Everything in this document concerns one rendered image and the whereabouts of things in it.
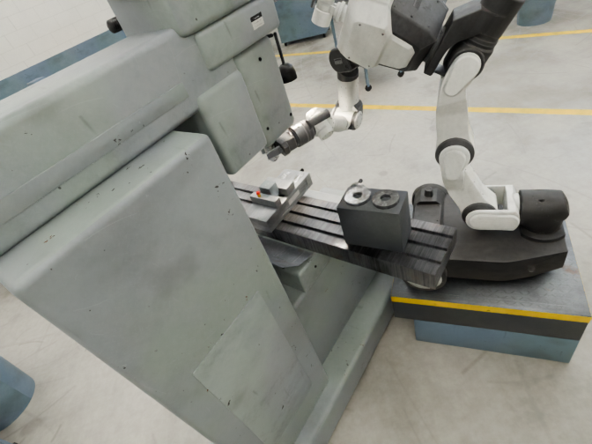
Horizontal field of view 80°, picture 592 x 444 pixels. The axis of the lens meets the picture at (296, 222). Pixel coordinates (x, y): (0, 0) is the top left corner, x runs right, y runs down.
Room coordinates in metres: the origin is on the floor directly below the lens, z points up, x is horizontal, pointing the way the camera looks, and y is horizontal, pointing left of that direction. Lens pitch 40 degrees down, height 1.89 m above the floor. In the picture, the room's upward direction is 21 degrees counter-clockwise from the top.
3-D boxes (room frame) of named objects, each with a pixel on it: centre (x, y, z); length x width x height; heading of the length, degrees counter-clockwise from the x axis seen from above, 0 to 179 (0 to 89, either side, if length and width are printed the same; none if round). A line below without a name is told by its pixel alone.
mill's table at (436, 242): (1.21, -0.03, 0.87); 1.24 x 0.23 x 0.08; 42
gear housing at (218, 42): (1.21, 0.02, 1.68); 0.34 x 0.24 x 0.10; 132
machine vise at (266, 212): (1.33, 0.04, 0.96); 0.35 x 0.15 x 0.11; 132
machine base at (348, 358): (1.07, 0.18, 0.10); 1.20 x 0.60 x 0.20; 132
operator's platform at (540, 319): (1.08, -0.81, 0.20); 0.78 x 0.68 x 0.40; 58
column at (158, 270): (0.83, 0.45, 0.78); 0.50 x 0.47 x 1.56; 132
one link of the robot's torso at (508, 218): (1.06, -0.84, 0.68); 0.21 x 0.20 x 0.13; 58
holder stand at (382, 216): (0.92, -0.27, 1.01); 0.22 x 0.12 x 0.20; 50
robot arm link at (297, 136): (1.26, -0.10, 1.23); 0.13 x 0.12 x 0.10; 17
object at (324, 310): (1.25, -0.03, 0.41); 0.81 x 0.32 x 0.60; 132
